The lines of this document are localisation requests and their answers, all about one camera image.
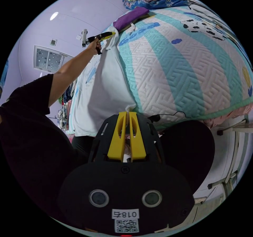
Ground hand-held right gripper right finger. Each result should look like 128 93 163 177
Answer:
129 112 147 162

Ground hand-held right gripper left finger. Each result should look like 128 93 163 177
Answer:
107 112 127 161

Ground light blue short sleeve shirt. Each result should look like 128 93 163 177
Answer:
69 31 137 137

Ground person's left forearm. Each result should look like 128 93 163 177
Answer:
48 47 96 108

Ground person's left hand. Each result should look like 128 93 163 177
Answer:
87 39 102 54

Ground pile of clothes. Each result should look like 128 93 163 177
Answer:
113 7 150 32

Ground window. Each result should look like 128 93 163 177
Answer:
33 45 64 72

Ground hanging clothes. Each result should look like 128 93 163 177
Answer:
57 79 78 135

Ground bed with striped quilt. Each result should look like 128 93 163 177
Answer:
111 4 253 132

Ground person's body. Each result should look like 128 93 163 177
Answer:
0 73 215 233

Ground metal rack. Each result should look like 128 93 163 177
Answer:
207 118 253 205

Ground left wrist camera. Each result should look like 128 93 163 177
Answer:
81 29 88 48

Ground black cable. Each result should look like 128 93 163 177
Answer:
148 111 187 123

